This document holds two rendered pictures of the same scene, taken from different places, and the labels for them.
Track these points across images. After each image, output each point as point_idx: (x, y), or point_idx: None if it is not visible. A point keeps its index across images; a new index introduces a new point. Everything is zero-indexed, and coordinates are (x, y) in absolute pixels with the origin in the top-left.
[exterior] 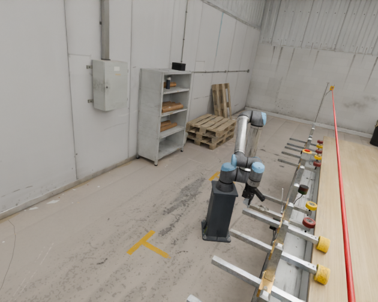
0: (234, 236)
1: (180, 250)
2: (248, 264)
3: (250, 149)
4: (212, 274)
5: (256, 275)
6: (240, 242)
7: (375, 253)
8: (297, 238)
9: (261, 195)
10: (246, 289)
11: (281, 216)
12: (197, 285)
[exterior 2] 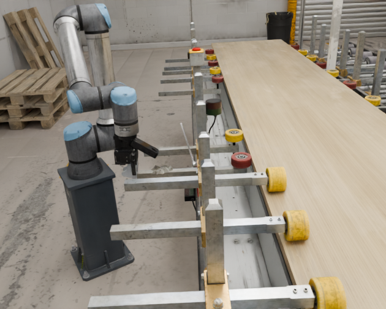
0: (123, 238)
1: None
2: (176, 279)
3: (103, 81)
4: None
5: (195, 290)
6: (151, 253)
7: (344, 161)
8: (232, 197)
9: (149, 146)
10: None
11: (195, 170)
12: None
